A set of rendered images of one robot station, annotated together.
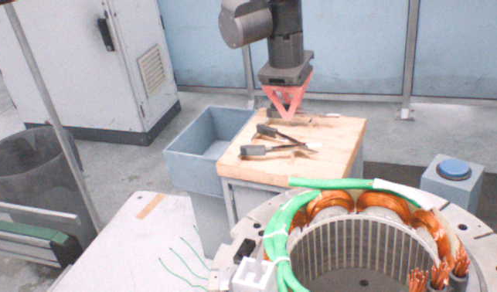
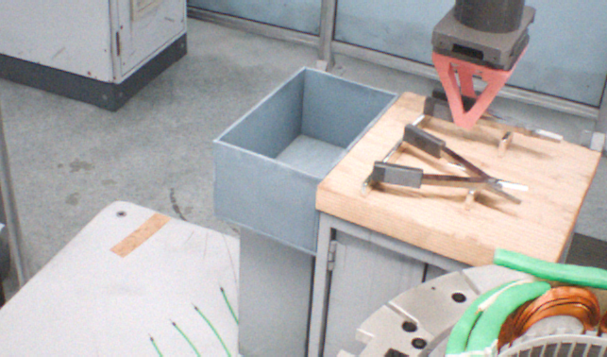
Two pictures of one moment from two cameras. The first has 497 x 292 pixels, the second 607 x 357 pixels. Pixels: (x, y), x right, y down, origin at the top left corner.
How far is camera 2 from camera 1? 0.10 m
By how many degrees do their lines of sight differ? 3
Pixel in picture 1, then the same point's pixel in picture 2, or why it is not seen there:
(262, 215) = (419, 308)
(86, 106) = (17, 17)
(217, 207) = (290, 266)
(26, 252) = not seen: outside the picture
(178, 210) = (193, 253)
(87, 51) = not seen: outside the picture
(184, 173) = (244, 191)
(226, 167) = (337, 196)
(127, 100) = (95, 18)
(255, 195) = (379, 259)
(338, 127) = (551, 159)
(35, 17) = not seen: outside the picture
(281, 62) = (482, 18)
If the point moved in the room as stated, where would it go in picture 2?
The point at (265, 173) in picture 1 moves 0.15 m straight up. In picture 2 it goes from (414, 223) to (442, 52)
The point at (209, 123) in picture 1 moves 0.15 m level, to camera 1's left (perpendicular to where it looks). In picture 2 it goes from (296, 100) to (150, 94)
